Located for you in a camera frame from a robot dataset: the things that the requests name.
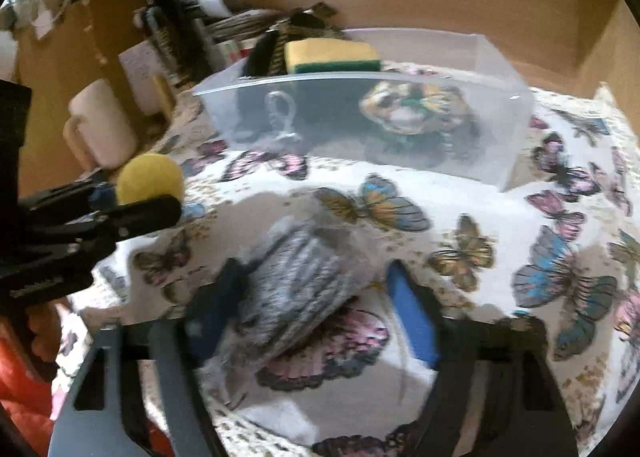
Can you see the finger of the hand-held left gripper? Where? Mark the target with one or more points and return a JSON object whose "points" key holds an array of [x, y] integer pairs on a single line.
{"points": [[140, 217], [102, 194]]}

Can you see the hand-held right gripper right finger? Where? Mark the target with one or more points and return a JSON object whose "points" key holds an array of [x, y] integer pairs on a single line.
{"points": [[411, 317]]}

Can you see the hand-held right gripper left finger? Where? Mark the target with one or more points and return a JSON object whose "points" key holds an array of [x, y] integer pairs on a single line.
{"points": [[216, 309]]}

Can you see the yellow pom-pom ball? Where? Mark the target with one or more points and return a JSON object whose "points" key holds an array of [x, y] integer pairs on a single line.
{"points": [[150, 179]]}

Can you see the grey striped cloth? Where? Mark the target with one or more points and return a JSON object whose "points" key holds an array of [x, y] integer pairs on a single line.
{"points": [[300, 282]]}

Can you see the clear plastic storage box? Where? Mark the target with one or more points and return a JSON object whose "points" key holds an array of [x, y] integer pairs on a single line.
{"points": [[350, 137]]}

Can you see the multicolour plush toy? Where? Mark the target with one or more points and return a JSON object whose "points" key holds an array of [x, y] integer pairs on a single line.
{"points": [[415, 112]]}

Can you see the yellow green sponge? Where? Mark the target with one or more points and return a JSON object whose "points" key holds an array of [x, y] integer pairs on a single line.
{"points": [[330, 57]]}

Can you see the person's left hand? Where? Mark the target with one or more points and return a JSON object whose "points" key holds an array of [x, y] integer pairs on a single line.
{"points": [[42, 332]]}

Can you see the white mug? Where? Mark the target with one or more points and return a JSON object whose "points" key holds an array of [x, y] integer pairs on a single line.
{"points": [[102, 124]]}

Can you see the white paper card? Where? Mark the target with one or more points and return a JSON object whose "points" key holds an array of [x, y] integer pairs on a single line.
{"points": [[142, 74]]}

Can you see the butterfly printed tablecloth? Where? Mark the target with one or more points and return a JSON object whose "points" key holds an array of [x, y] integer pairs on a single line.
{"points": [[490, 217]]}

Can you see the orange garment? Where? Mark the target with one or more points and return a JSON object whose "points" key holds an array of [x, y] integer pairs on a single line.
{"points": [[22, 387]]}

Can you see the white clasp keyring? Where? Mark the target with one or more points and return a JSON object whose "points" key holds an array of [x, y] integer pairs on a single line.
{"points": [[281, 112]]}

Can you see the dark glass bottle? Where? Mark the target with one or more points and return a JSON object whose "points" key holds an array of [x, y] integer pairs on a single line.
{"points": [[160, 22]]}

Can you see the stack of papers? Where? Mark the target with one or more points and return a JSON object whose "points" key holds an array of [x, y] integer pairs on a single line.
{"points": [[230, 22]]}

